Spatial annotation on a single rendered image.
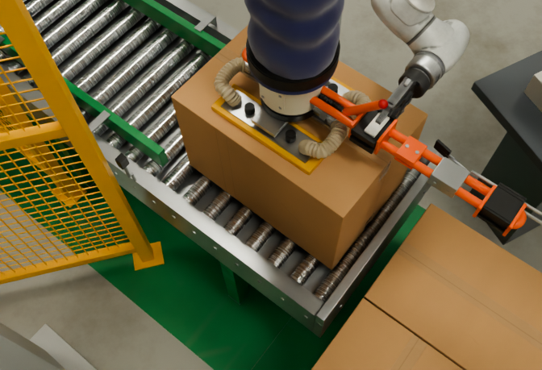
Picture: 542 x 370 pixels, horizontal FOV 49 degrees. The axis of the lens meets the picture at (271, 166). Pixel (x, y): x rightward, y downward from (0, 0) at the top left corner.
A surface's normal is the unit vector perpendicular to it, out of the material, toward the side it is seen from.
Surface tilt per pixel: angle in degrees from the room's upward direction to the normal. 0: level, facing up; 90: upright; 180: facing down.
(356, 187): 0
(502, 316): 0
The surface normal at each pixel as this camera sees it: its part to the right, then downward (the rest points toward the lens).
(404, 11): -0.43, 0.55
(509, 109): -0.02, -0.48
